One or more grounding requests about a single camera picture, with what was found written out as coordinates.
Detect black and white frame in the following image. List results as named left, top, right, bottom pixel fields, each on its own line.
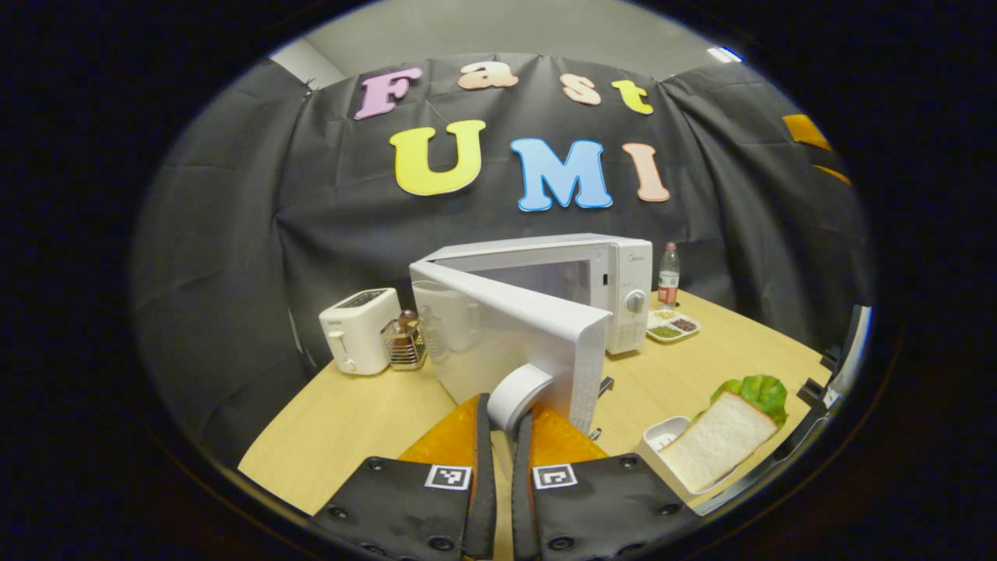
left=796, top=304, right=873, bottom=414

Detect white divided dish with beans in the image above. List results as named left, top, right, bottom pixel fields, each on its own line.
left=646, top=308, right=701, bottom=344

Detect white toaster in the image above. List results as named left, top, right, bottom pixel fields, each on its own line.
left=319, top=288, right=402, bottom=376

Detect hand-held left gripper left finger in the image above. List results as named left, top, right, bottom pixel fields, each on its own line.
left=312, top=393, right=498, bottom=561

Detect wire basket with jars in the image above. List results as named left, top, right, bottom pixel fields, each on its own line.
left=380, top=309, right=428, bottom=370

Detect white microwave oven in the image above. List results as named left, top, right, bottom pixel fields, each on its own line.
left=409, top=233, right=654, bottom=442

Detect clear bottle with red label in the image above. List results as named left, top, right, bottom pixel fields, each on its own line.
left=657, top=242, right=681, bottom=306

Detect white rectangular food container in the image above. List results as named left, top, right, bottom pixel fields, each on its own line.
left=639, top=415, right=741, bottom=503

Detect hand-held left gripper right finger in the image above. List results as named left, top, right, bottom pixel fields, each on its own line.
left=510, top=405, right=702, bottom=561

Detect bread and lettuce sandwich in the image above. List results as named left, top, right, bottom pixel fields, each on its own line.
left=658, top=374, right=789, bottom=493

